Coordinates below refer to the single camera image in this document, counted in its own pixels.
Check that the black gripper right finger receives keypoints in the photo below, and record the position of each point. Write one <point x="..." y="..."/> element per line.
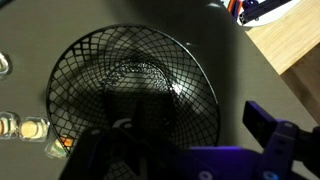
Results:
<point x="283" y="140"/>

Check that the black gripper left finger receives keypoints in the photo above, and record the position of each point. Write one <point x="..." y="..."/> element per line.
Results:
<point x="120" y="153"/>

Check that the light wooden board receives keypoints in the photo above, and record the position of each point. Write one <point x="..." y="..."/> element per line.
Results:
<point x="286" y="40"/>

